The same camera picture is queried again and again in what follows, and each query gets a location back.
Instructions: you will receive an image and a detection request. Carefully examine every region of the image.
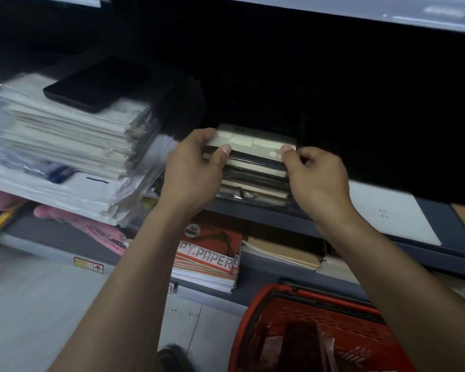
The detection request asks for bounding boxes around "person's left hand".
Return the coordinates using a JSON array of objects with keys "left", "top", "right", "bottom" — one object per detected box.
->
[{"left": 156, "top": 128, "right": 232, "bottom": 222}]

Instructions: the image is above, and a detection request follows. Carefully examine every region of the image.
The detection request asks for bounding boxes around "person's right hand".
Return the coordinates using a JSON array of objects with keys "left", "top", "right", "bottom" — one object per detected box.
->
[{"left": 280, "top": 145, "right": 355, "bottom": 227}]

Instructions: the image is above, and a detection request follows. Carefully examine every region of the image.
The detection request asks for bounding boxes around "person's right forearm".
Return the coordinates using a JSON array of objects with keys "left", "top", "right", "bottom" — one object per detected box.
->
[{"left": 313, "top": 204, "right": 465, "bottom": 372}]

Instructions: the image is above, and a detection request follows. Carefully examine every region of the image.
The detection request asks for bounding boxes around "person's left forearm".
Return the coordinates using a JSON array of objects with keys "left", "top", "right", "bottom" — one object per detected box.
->
[{"left": 48, "top": 205, "right": 214, "bottom": 372}]

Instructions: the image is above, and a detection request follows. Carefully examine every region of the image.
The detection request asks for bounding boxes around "cream-edged wrapped notebook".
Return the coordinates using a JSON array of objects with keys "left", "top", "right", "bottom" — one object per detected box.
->
[{"left": 226, "top": 158, "right": 289, "bottom": 179}]

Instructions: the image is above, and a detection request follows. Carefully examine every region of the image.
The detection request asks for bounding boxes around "dark wrapped notebook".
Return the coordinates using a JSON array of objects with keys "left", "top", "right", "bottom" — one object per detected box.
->
[{"left": 221, "top": 168, "right": 292, "bottom": 192}]

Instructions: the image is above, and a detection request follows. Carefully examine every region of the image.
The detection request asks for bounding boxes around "notebook with brown elastic band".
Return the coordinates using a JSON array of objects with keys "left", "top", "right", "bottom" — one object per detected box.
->
[{"left": 216, "top": 181, "right": 294, "bottom": 209}]

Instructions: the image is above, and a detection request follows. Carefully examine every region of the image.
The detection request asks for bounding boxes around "brown paper pad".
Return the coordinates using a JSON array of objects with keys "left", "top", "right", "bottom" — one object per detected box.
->
[{"left": 242, "top": 235, "right": 327, "bottom": 272}]

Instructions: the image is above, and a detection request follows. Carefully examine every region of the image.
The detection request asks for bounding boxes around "stack of red paper reams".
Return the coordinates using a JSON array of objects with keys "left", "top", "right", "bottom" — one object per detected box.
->
[{"left": 170, "top": 222, "right": 244, "bottom": 294}]

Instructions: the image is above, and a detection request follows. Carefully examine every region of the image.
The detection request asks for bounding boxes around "white paper sheet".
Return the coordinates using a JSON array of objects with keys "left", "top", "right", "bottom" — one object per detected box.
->
[{"left": 348, "top": 180, "right": 443, "bottom": 247}]

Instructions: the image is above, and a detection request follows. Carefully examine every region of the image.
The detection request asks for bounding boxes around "beige paper stack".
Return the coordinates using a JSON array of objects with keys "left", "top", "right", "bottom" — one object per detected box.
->
[{"left": 317, "top": 252, "right": 362, "bottom": 286}]

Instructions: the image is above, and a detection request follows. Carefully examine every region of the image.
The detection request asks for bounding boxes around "pile of white plastic packets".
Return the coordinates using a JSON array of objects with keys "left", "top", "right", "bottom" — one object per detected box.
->
[{"left": 0, "top": 133, "right": 179, "bottom": 228}]

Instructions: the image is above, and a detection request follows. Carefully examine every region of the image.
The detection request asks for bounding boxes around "plain black notebook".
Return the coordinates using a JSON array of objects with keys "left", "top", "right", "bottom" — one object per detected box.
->
[{"left": 43, "top": 57, "right": 152, "bottom": 114}]

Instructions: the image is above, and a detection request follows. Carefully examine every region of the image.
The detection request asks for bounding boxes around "pink plastic packet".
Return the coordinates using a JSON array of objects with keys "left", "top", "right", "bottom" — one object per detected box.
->
[
  {"left": 0, "top": 189, "right": 26, "bottom": 223},
  {"left": 34, "top": 204, "right": 129, "bottom": 257}
]

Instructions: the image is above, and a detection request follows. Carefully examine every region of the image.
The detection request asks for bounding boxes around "stack of wrapped spiral notebooks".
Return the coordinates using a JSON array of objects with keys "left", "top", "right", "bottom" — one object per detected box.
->
[{"left": 0, "top": 71, "right": 168, "bottom": 182}]

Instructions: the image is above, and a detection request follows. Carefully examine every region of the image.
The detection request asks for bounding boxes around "red and white shelf sticker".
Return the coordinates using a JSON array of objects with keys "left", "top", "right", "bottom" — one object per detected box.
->
[{"left": 73, "top": 256, "right": 105, "bottom": 275}]

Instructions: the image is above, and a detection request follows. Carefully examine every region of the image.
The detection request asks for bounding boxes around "grey metal shelf rack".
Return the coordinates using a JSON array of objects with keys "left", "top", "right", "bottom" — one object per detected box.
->
[{"left": 0, "top": 0, "right": 465, "bottom": 308}]

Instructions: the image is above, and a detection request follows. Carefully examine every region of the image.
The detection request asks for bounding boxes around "red plastic shopping basket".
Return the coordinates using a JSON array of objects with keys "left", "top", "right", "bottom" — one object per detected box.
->
[{"left": 227, "top": 283, "right": 418, "bottom": 372}]

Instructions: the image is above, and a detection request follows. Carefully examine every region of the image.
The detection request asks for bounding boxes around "clear wrapped dark packet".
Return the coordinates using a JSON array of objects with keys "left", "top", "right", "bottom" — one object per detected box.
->
[{"left": 255, "top": 321, "right": 338, "bottom": 372}]

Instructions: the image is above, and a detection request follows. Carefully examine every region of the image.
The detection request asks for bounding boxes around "clear bag with blue print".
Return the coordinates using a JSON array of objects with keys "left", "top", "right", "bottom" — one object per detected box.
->
[{"left": 0, "top": 87, "right": 76, "bottom": 185}]

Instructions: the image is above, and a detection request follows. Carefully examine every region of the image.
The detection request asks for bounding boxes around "person's black shoe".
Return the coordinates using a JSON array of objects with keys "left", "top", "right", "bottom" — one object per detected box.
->
[{"left": 157, "top": 344, "right": 197, "bottom": 372}]

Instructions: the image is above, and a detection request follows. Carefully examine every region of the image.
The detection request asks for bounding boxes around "yellow packet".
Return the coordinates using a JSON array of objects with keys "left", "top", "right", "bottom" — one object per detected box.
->
[{"left": 0, "top": 204, "right": 22, "bottom": 237}]

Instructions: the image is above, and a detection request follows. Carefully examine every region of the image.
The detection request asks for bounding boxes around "black basket handle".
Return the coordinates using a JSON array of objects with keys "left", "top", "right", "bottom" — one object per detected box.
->
[{"left": 278, "top": 280, "right": 385, "bottom": 319}]

